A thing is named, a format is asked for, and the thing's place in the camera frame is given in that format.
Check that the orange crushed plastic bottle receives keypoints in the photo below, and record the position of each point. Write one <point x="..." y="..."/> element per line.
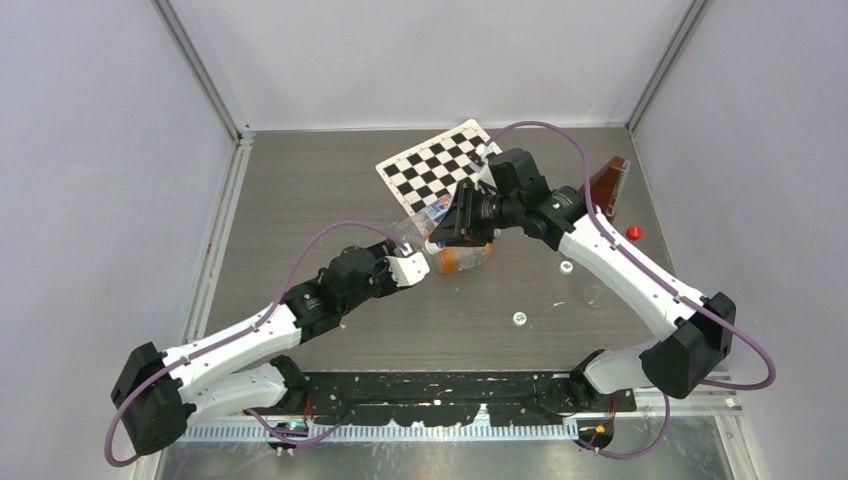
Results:
<point x="452" y="260"/>

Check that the upright bottle red cap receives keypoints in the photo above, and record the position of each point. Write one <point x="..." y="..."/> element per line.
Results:
<point x="634" y="233"/>

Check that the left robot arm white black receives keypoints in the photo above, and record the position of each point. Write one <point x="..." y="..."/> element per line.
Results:
<point x="159" y="394"/>

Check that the black white chessboard mat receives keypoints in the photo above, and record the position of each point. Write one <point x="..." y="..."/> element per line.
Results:
<point x="421" y="174"/>

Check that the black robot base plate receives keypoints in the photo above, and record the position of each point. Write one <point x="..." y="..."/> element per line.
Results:
<point x="454" y="398"/>

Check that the white green cap front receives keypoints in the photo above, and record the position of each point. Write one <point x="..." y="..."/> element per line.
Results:
<point x="519" y="318"/>

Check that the white green bottle cap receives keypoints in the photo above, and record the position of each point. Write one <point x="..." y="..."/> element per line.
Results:
<point x="566" y="267"/>

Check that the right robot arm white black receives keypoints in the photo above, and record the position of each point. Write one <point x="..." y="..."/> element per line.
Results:
<point x="690" y="329"/>

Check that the clear plastic bottle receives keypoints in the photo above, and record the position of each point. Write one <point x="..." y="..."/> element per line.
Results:
<point x="433" y="249"/>

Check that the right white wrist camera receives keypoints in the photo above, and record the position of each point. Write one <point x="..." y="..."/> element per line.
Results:
<point x="482" y="155"/>

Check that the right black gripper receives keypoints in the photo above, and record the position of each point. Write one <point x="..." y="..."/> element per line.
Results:
<point x="460" y="228"/>

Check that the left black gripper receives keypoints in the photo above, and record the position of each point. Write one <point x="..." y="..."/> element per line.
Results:
<point x="380" y="252"/>

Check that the clear bottle blue label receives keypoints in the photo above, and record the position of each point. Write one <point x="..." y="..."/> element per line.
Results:
<point x="416" y="229"/>

